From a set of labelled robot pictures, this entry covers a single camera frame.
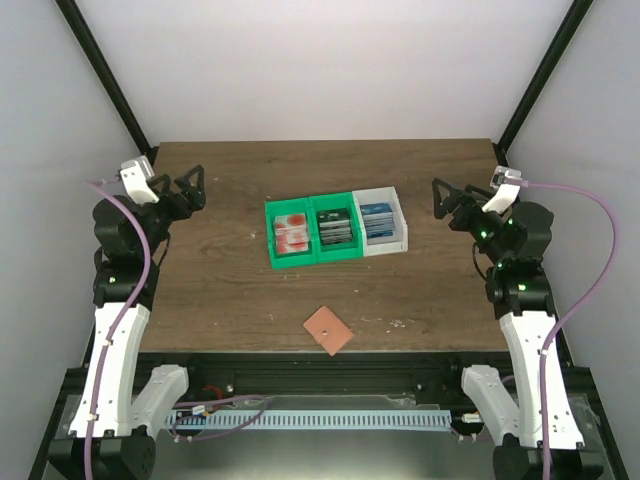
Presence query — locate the red white card stack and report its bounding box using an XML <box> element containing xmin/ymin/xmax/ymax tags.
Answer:
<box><xmin>273</xmin><ymin>213</ymin><xmax>310</xmax><ymax>255</ymax></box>

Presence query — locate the black card stack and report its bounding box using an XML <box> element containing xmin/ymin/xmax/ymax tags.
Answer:
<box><xmin>316</xmin><ymin>208</ymin><xmax>353</xmax><ymax>246</ymax></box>

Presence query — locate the pink leather card holder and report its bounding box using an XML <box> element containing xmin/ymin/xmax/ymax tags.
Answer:
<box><xmin>303</xmin><ymin>306</ymin><xmax>354</xmax><ymax>356</ymax></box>

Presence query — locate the light blue cable duct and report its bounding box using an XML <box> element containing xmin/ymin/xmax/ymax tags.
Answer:
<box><xmin>166</xmin><ymin>409</ymin><xmax>451</xmax><ymax>432</ymax></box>

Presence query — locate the green bin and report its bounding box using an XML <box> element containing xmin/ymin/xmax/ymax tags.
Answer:
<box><xmin>264</xmin><ymin>197</ymin><xmax>318</xmax><ymax>269</ymax></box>
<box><xmin>310</xmin><ymin>192</ymin><xmax>363</xmax><ymax>263</ymax></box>

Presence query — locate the black aluminium front rail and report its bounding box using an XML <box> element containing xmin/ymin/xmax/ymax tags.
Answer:
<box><xmin>130</xmin><ymin>351</ymin><xmax>515</xmax><ymax>405</ymax></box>

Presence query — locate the white bin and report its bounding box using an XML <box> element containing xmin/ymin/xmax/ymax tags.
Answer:
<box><xmin>352</xmin><ymin>187</ymin><xmax>408</xmax><ymax>257</ymax></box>

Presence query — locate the blue card stack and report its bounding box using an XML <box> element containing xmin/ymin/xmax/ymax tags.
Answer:
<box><xmin>360</xmin><ymin>202</ymin><xmax>400</xmax><ymax>239</ymax></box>

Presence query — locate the middle green bin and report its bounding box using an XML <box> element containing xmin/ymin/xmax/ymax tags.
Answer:
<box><xmin>310</xmin><ymin>192</ymin><xmax>363</xmax><ymax>263</ymax></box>

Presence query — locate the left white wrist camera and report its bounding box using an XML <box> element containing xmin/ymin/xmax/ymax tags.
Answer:
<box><xmin>119</xmin><ymin>155</ymin><xmax>159</xmax><ymax>205</ymax></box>

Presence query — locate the left black frame post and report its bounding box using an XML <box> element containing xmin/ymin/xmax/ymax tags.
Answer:
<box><xmin>55</xmin><ymin>0</ymin><xmax>158</xmax><ymax>162</ymax></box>

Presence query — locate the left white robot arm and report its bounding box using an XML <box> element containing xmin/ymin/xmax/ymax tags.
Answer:
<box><xmin>48</xmin><ymin>156</ymin><xmax>206</xmax><ymax>479</ymax></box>

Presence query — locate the left green bin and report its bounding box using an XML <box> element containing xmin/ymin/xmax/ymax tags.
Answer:
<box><xmin>264</xmin><ymin>197</ymin><xmax>318</xmax><ymax>269</ymax></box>

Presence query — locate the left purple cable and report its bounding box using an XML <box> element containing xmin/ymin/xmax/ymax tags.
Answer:
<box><xmin>83</xmin><ymin>179</ymin><xmax>273</xmax><ymax>480</ymax></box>

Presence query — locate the right black frame post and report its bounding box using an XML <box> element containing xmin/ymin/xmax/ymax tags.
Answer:
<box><xmin>493</xmin><ymin>0</ymin><xmax>594</xmax><ymax>165</ymax></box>

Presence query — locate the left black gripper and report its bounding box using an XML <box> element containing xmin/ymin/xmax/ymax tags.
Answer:
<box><xmin>137</xmin><ymin>166</ymin><xmax>208</xmax><ymax>259</ymax></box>

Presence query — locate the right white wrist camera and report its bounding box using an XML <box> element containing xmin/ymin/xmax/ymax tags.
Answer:
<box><xmin>482</xmin><ymin>166</ymin><xmax>523</xmax><ymax>215</ymax></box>

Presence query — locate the purple cable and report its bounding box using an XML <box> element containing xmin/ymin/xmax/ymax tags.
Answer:
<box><xmin>83</xmin><ymin>179</ymin><xmax>273</xmax><ymax>480</ymax></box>
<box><xmin>452</xmin><ymin>180</ymin><xmax>621</xmax><ymax>480</ymax></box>

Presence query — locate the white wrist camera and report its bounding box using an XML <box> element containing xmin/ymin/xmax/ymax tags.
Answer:
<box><xmin>119</xmin><ymin>155</ymin><xmax>159</xmax><ymax>205</ymax></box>
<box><xmin>482</xmin><ymin>166</ymin><xmax>523</xmax><ymax>215</ymax></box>

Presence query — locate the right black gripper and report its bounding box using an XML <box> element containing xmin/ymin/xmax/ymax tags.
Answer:
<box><xmin>432</xmin><ymin>178</ymin><xmax>510</xmax><ymax>266</ymax></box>

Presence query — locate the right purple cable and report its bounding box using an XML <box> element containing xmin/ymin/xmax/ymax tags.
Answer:
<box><xmin>452</xmin><ymin>180</ymin><xmax>621</xmax><ymax>480</ymax></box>

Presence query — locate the black frame post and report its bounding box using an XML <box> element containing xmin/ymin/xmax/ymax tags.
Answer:
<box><xmin>55</xmin><ymin>0</ymin><xmax>158</xmax><ymax>162</ymax></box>
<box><xmin>493</xmin><ymin>0</ymin><xmax>594</xmax><ymax>165</ymax></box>

